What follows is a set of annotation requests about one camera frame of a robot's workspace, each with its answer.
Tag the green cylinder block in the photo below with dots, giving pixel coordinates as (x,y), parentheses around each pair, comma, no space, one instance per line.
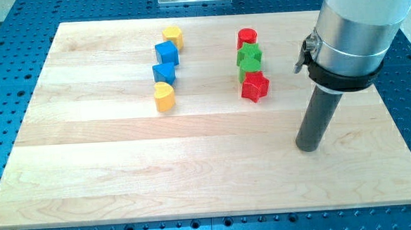
(247,65)

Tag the blue triangle block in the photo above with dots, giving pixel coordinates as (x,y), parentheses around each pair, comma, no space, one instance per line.
(164,73)

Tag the light wooden board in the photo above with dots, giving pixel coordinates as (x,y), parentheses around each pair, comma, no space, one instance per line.
(93,149)

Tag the yellow heart block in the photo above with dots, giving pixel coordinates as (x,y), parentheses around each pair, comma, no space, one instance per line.
(164,95)

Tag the blue cube block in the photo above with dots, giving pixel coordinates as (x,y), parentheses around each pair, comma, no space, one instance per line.
(167,52)

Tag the red cylinder block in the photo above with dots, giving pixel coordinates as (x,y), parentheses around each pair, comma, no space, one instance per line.
(247,35)

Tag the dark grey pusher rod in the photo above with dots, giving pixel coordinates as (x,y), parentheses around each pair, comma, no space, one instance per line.
(318,115)

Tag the green star block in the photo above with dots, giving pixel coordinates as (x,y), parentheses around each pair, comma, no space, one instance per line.
(249,51)

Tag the red star block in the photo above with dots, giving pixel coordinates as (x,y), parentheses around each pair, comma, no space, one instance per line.
(255,86)

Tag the yellow hexagon block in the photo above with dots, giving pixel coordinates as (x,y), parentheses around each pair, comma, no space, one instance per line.
(175,35)

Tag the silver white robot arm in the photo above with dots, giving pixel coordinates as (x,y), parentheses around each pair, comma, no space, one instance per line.
(346,48)

